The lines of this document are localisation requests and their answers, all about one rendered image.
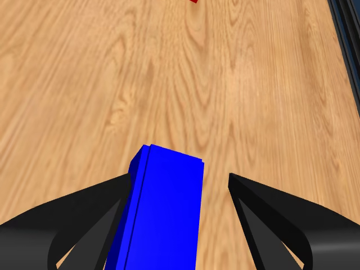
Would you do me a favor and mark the blue hollow socket block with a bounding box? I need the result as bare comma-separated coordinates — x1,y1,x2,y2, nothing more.
104,143,205,270

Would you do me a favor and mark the black table frame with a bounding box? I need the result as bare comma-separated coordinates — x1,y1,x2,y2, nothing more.
327,0,360,119

